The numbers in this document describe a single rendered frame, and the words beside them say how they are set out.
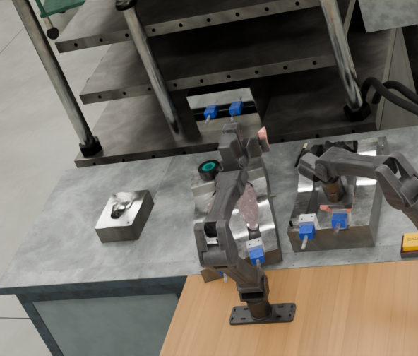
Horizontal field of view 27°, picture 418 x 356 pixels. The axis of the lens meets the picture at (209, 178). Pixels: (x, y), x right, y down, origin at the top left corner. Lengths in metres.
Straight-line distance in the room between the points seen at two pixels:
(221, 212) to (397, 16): 1.23
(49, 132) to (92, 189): 2.42
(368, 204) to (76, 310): 1.17
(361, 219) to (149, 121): 1.40
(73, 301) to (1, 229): 1.97
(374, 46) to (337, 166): 1.45
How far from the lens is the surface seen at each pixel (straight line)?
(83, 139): 3.77
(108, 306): 3.23
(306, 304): 2.65
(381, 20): 3.30
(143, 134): 3.78
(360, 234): 2.74
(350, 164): 2.42
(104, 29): 3.56
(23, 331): 4.39
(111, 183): 3.52
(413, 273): 2.66
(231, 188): 2.44
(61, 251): 3.29
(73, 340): 3.44
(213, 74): 3.47
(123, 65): 3.82
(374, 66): 3.69
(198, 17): 3.36
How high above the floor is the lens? 2.59
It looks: 33 degrees down
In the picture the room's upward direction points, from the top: 22 degrees counter-clockwise
